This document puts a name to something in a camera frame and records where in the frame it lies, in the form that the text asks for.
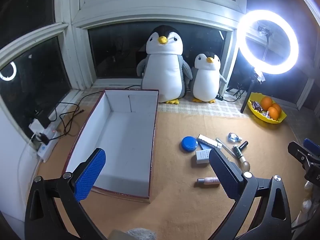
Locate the pink bottle grey cap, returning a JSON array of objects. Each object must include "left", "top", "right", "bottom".
[{"left": 197, "top": 177, "right": 220, "bottom": 187}]

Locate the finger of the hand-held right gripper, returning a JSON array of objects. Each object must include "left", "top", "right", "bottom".
[
  {"left": 303, "top": 138, "right": 320, "bottom": 156},
  {"left": 287, "top": 141, "right": 320, "bottom": 181}
]

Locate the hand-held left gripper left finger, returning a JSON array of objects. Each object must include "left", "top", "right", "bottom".
[{"left": 25, "top": 148, "right": 107, "bottom": 240}]

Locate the yellow fruit bowl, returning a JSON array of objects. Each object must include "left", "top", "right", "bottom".
[{"left": 247, "top": 92, "right": 287, "bottom": 125}]

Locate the phone clamp on gooseneck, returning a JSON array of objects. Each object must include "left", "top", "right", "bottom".
[{"left": 257, "top": 25, "right": 273, "bottom": 62}]

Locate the blue round tin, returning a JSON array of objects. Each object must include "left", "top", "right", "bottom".
[{"left": 180, "top": 136, "right": 199, "bottom": 153}]

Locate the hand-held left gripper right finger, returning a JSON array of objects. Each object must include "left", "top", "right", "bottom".
[{"left": 209, "top": 148, "right": 292, "bottom": 240}]

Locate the white power strip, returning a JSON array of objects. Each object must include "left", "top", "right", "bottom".
[{"left": 37, "top": 127, "right": 61, "bottom": 162}]

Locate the small penguin plush toy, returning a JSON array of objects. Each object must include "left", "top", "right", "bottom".
[{"left": 191, "top": 52, "right": 227, "bottom": 103}]

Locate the white cardboard box red rim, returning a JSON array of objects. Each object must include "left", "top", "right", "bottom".
[{"left": 61, "top": 88, "right": 160, "bottom": 204}]

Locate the black power adapter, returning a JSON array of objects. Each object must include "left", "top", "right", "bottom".
[{"left": 35, "top": 111, "right": 50, "bottom": 128}]

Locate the black cable with inline switch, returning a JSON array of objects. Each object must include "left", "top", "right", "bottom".
[{"left": 216, "top": 85, "right": 249, "bottom": 103}]

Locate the white power adapter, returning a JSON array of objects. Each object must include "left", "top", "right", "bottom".
[{"left": 192, "top": 149, "right": 213, "bottom": 168}]

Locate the white patterned lighter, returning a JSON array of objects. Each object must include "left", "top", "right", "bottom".
[{"left": 197, "top": 134, "right": 222, "bottom": 148}]

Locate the white window frame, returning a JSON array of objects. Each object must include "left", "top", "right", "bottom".
[{"left": 0, "top": 0, "right": 250, "bottom": 92}]

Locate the grey fuzzy cloth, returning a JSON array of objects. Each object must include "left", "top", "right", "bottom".
[{"left": 110, "top": 227, "right": 157, "bottom": 240}]

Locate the checked table cloth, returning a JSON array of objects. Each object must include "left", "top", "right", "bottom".
[{"left": 72, "top": 86, "right": 250, "bottom": 118}]

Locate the white cable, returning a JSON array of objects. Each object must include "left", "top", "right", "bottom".
[{"left": 15, "top": 135, "right": 38, "bottom": 180}]

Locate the black cable with plug tip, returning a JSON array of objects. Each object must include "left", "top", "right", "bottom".
[{"left": 59, "top": 109, "right": 84, "bottom": 137}]

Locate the white fluffy object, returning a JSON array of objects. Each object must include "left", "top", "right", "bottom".
[{"left": 301, "top": 180, "right": 316, "bottom": 217}]

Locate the white charger brick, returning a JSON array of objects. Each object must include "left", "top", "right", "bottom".
[{"left": 28, "top": 119, "right": 42, "bottom": 134}]

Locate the large penguin plush toy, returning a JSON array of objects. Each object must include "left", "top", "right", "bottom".
[{"left": 136, "top": 25, "right": 193, "bottom": 105}]

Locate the white ring light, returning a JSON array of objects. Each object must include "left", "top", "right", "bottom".
[{"left": 237, "top": 10, "right": 299, "bottom": 75}]

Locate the green lip balm tube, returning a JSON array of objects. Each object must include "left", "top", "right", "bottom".
[{"left": 232, "top": 145, "right": 247, "bottom": 164}]

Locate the grey pen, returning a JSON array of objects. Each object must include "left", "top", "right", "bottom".
[{"left": 215, "top": 138, "right": 238, "bottom": 159}]

